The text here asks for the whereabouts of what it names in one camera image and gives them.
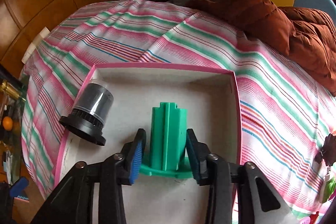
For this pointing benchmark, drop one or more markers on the rust brown quilt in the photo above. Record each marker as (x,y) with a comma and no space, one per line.
(303,35)

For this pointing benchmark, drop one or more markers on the striped bed sheet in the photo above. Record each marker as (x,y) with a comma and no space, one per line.
(246,101)

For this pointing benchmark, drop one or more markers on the red block toy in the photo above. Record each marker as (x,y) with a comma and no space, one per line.
(314,217)

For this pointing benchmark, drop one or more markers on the brown massage brush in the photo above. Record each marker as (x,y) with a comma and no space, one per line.
(328,151)

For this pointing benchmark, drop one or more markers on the purple patterned oval case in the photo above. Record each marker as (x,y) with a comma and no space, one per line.
(305,220)

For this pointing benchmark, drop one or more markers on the orange fruit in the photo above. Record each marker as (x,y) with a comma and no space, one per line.
(7,123)

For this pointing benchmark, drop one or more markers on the teal flanged plastic spool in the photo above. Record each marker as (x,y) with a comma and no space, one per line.
(167,147)

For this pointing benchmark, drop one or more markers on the grey black cylinder container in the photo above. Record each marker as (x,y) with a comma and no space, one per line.
(88,116)

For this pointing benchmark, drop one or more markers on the pink edged tray box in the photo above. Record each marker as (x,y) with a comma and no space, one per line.
(165,100)

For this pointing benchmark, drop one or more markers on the green plug-in device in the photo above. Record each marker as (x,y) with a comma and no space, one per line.
(327,191)

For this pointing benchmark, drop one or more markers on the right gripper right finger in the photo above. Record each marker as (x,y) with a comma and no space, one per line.
(258,199)

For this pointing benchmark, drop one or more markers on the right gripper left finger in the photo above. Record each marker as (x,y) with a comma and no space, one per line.
(72,199)

